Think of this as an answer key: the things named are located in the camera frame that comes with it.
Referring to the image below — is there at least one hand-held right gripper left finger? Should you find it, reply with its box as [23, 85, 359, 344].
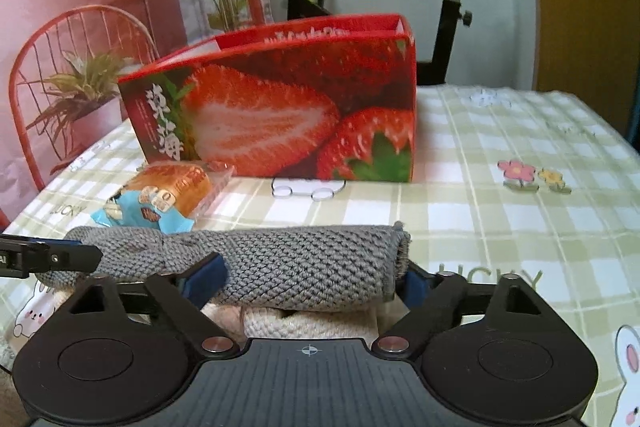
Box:
[64, 252, 242, 356]

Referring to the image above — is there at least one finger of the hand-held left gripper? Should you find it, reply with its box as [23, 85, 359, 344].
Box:
[33, 240, 104, 277]

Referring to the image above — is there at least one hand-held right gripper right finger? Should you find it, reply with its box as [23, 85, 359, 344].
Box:
[375, 269, 552, 356]

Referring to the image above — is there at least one grey knit cloth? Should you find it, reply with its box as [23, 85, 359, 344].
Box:
[34, 221, 412, 313]

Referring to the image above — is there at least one red strawberry print box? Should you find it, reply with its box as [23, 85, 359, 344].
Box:
[117, 13, 419, 184]

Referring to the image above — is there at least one blue snack packet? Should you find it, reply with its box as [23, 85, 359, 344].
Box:
[90, 188, 197, 236]

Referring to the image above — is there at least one bread in clear wrapper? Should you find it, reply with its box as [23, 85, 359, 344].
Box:
[130, 160, 237, 229]

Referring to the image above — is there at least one cream knit cloth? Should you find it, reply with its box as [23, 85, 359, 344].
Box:
[45, 287, 382, 342]

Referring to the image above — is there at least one black exercise bike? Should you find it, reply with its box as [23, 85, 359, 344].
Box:
[252, 0, 508, 88]

